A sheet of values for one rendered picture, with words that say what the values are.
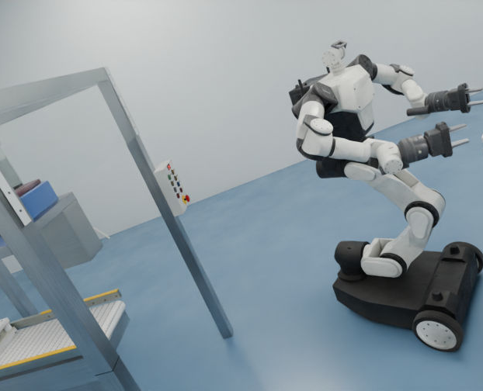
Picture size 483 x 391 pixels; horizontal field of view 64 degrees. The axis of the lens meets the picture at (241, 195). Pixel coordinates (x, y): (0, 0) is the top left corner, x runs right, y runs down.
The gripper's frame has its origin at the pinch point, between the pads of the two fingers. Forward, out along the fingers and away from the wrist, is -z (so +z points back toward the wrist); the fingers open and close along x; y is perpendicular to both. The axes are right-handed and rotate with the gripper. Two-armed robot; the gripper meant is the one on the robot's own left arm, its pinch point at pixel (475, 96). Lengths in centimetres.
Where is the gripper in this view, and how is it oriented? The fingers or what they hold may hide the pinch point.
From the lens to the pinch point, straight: 188.7
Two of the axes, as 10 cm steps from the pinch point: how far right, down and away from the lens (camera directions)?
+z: -6.5, -0.4, 7.6
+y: -6.8, 4.9, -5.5
